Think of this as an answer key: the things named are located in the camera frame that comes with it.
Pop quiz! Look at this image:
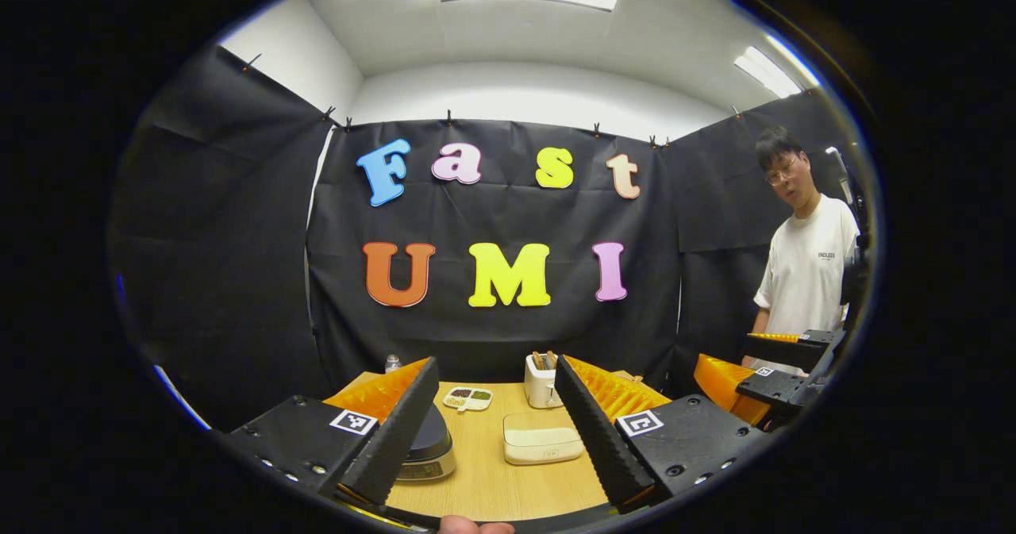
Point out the clear box of rice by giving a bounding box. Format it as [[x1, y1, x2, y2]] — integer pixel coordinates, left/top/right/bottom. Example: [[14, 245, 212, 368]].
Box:
[[502, 413, 586, 467]]

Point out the white divided dish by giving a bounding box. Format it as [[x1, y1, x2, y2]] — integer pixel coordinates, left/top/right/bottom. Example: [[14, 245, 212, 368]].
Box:
[[442, 386, 494, 413]]

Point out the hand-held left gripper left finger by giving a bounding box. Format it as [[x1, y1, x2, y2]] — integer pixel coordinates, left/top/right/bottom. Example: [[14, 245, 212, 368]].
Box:
[[213, 357, 439, 513]]

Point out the white toaster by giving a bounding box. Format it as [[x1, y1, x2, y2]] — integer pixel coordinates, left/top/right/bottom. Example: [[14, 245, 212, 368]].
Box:
[[524, 352, 566, 409]]

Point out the black backdrop cloth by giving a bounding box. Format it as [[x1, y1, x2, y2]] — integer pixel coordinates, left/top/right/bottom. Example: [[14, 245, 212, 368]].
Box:
[[107, 42, 862, 432]]

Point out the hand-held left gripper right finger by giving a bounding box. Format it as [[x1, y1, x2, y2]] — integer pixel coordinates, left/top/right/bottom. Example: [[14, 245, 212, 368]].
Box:
[[553, 354, 772, 515]]

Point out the dark rice cooker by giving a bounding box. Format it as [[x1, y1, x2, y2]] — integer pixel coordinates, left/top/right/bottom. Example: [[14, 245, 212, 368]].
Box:
[[394, 403, 457, 483]]

